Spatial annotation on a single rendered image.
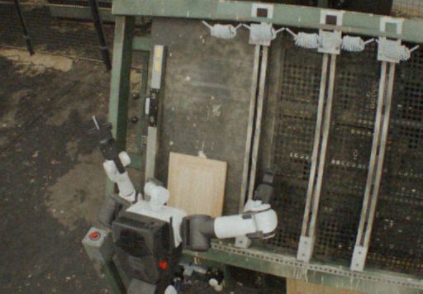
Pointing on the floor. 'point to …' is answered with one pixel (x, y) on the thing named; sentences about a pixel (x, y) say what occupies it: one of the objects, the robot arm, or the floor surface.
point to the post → (114, 277)
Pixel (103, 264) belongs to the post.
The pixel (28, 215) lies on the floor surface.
